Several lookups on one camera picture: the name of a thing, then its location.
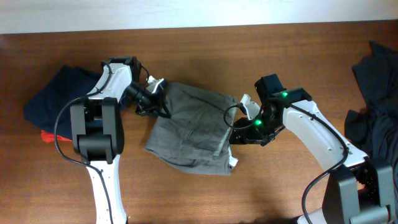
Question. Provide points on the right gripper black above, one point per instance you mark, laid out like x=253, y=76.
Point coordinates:
x=249, y=136

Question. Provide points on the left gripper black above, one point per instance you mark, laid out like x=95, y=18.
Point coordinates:
x=157, y=102

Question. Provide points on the grey shorts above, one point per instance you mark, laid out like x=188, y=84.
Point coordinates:
x=195, y=139

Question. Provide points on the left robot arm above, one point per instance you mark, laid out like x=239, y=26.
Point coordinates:
x=97, y=129

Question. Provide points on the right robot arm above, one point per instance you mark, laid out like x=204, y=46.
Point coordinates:
x=352, y=188

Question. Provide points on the folded navy blue garment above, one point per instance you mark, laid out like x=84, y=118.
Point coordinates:
x=70, y=83

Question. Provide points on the folded red garment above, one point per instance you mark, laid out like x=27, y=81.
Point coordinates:
x=49, y=137

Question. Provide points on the dark teal garment pile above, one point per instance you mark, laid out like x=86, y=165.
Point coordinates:
x=374, y=130

